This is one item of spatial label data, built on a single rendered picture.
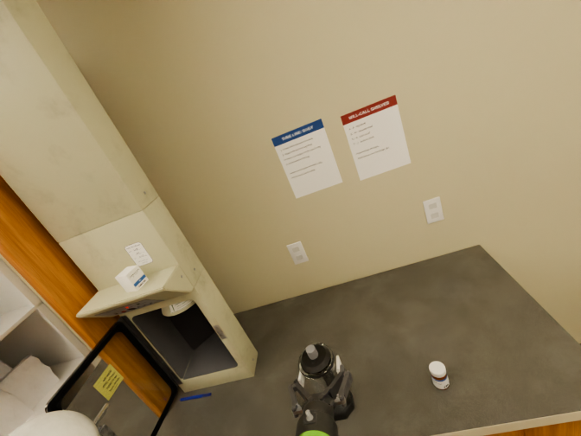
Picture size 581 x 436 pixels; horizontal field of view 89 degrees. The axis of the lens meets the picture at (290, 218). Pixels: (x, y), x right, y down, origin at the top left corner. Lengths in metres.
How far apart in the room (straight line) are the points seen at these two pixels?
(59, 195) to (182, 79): 0.58
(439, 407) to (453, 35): 1.17
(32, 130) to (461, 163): 1.42
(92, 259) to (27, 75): 0.53
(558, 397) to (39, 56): 1.52
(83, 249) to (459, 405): 1.20
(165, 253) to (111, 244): 0.17
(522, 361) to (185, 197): 1.32
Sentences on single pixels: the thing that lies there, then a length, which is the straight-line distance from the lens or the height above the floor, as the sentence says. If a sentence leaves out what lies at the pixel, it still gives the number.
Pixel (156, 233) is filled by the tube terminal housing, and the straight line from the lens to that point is 0.98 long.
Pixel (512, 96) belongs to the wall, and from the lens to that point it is 1.42.
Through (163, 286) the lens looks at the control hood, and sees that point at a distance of 0.94.
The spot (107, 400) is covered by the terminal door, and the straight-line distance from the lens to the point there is 1.23.
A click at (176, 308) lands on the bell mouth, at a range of 1.17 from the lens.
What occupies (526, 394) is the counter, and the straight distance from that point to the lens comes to 1.11.
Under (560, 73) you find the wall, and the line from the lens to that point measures 1.49.
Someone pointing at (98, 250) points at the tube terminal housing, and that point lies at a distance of 1.11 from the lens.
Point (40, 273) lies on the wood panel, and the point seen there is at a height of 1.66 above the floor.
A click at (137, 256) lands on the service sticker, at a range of 1.06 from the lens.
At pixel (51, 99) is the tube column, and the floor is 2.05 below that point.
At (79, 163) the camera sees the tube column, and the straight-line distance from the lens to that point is 1.00.
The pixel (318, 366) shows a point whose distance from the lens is 0.92.
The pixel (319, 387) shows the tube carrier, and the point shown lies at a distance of 0.98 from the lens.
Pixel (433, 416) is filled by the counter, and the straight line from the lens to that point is 1.07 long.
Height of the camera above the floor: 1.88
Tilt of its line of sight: 23 degrees down
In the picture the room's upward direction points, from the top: 24 degrees counter-clockwise
